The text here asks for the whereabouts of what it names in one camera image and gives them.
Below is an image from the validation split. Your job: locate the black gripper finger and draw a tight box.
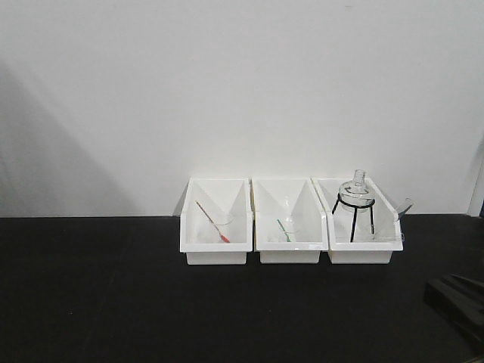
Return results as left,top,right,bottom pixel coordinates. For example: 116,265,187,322
423,275,483,350

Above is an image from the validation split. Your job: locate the clear glass tube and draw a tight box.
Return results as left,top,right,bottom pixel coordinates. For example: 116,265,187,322
395,197,414,221

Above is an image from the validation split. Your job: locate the right white plastic bin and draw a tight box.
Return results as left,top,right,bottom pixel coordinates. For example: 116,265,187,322
312,176,403,264

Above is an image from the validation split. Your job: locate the white plastic bin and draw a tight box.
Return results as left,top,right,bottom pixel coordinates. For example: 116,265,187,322
252,177,329,264
312,176,403,264
179,178,253,265

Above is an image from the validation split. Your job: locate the clear round glass flask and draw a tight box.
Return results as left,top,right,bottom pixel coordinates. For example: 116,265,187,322
338,169,375,208

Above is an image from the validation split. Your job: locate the green tipped glass rod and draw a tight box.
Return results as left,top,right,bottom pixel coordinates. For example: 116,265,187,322
276,219,292,243

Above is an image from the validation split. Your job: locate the middle white plastic bin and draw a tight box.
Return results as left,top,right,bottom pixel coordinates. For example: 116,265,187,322
252,177,329,264

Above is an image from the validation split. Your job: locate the red tipped glass rod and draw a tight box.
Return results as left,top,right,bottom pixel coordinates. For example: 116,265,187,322
195,200,230,244

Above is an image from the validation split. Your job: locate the left white plastic bin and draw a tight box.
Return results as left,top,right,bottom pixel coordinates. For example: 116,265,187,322
179,178,253,265

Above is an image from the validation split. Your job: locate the black wire tripod stand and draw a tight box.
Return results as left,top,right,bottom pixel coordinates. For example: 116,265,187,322
331,193,376,243

